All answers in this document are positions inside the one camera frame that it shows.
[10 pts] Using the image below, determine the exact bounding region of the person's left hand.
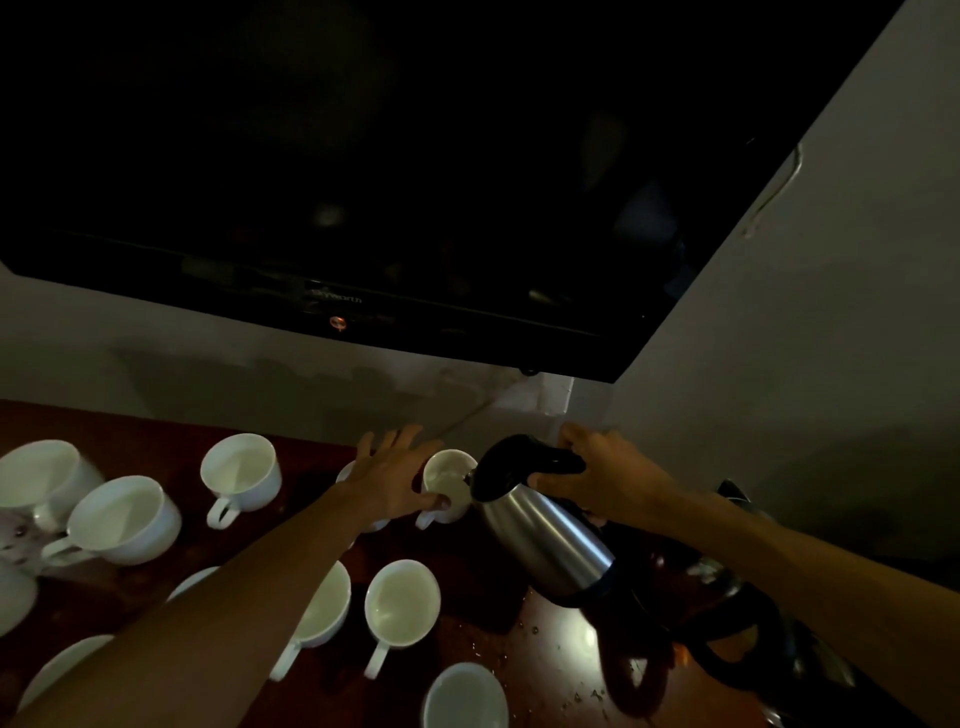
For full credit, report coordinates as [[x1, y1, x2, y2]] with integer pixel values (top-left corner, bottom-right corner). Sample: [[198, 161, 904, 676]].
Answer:
[[328, 424, 451, 528]]

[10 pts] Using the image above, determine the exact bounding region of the person's right hand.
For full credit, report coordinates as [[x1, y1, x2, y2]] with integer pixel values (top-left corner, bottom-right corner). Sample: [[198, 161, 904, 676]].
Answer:
[[527, 421, 700, 532]]

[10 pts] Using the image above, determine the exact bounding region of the white ceramic cup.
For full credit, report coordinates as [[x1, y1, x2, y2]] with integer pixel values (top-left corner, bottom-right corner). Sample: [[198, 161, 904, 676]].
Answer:
[[421, 662, 511, 728], [414, 448, 479, 532], [363, 559, 443, 681], [335, 459, 393, 535]]

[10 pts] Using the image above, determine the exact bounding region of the steel kettle with black lid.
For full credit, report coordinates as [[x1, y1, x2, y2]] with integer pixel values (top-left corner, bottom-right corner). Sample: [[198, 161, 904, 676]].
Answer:
[[464, 434, 624, 609]]

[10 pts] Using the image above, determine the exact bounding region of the group of white cups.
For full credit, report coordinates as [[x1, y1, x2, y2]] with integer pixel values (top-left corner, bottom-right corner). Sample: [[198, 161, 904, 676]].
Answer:
[[0, 433, 353, 714]]

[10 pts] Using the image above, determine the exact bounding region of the person's right forearm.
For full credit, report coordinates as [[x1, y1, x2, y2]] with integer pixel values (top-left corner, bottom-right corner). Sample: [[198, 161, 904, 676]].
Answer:
[[682, 487, 960, 728]]

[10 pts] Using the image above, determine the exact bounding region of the person's left forearm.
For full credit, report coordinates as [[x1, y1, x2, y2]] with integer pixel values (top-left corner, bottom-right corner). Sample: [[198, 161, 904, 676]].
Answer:
[[11, 483, 391, 728]]

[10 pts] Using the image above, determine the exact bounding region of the black and steel kettle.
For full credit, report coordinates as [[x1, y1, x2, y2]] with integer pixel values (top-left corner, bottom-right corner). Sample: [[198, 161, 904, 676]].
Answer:
[[622, 479, 860, 699]]

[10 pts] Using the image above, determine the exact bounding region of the dark red wooden table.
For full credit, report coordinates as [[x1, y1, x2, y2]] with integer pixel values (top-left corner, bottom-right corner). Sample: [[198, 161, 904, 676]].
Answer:
[[0, 399, 774, 728]]

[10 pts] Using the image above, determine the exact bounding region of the thin white cable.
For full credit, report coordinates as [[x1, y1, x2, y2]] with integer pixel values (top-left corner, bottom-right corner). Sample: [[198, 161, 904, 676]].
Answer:
[[742, 142, 804, 240]]

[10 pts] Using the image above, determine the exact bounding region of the black wall television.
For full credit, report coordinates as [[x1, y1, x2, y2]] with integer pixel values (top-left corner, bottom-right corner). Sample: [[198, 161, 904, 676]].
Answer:
[[0, 0, 905, 384]]

